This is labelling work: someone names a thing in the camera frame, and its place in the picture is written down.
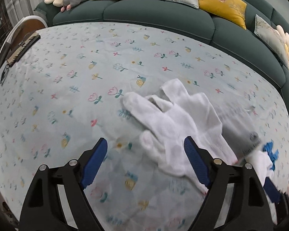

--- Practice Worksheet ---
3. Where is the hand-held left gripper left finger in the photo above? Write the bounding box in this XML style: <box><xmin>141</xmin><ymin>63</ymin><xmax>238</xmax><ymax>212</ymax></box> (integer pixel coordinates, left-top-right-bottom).
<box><xmin>19</xmin><ymin>138</ymin><xmax>108</xmax><ymax>231</ymax></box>

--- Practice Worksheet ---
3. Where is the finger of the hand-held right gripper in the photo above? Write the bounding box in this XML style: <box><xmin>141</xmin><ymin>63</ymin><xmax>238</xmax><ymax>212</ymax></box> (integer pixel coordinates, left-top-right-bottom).
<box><xmin>263</xmin><ymin>177</ymin><xmax>289</xmax><ymax>212</ymax></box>

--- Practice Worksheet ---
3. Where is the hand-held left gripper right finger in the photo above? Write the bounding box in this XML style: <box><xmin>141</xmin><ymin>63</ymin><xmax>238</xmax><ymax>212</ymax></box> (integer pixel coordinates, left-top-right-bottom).
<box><xmin>184</xmin><ymin>136</ymin><xmax>274</xmax><ymax>231</ymax></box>

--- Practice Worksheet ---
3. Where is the white and blue wrapper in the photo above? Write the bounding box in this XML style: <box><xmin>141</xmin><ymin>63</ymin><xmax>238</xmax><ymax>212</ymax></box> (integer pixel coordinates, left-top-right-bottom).
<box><xmin>246</xmin><ymin>141</ymin><xmax>279</xmax><ymax>188</ymax></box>

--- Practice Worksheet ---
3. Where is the grey plastic packet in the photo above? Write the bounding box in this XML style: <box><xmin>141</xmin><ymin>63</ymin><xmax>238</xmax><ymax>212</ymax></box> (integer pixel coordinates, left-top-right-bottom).
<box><xmin>217</xmin><ymin>102</ymin><xmax>264</xmax><ymax>158</ymax></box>

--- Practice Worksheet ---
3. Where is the floral light blue tablecloth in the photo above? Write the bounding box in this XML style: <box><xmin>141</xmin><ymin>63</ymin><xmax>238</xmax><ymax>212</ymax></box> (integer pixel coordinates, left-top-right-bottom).
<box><xmin>0</xmin><ymin>22</ymin><xmax>289</xmax><ymax>231</ymax></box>

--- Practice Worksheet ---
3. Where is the white rimmed chair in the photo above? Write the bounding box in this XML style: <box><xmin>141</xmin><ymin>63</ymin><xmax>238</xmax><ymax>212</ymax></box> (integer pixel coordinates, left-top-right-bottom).
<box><xmin>0</xmin><ymin>16</ymin><xmax>47</xmax><ymax>63</ymax></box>

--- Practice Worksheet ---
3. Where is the teal sectional sofa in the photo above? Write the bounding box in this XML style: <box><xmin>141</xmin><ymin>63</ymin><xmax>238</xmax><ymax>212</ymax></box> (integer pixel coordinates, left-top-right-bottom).
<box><xmin>34</xmin><ymin>0</ymin><xmax>289</xmax><ymax>190</ymax></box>

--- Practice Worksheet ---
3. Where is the white sheer curtain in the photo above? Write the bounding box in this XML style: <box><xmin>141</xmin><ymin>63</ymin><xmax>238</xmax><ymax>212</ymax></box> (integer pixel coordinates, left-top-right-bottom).
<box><xmin>3</xmin><ymin>0</ymin><xmax>63</xmax><ymax>27</ymax></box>

